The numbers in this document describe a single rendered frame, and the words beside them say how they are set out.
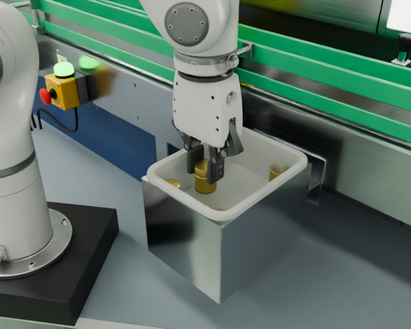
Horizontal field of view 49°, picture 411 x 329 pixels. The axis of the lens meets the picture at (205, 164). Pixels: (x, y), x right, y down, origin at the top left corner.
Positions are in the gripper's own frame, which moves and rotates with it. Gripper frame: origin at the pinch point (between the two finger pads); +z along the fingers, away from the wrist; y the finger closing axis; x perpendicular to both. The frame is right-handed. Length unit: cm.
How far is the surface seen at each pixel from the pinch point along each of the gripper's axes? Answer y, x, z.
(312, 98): -4.4, -22.2, -4.9
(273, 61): 4.5, -22.4, -9.2
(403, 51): -14.6, -30.9, -13.3
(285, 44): 7.1, -29.8, -10.0
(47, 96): 51, -2, 6
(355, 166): -15.1, -20.2, 3.4
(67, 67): 51, -8, 0
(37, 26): 69, -12, -5
